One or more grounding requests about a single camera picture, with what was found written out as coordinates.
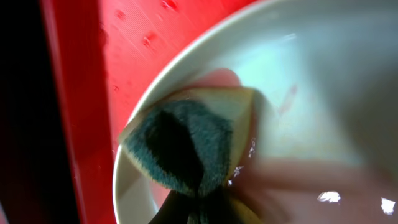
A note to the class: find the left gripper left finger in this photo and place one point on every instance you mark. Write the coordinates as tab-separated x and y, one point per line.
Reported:
175	210

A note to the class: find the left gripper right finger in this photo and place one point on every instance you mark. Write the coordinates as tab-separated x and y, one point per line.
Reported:
219	208

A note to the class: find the green yellow sponge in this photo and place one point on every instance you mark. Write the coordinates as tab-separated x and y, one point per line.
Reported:
192	142

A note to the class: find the light blue plate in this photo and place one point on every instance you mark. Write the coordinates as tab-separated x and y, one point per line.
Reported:
323	147

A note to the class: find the black tray with water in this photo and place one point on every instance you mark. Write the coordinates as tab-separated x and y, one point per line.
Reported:
36	183

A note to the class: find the red plastic tray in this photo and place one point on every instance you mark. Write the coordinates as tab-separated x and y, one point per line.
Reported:
105	53

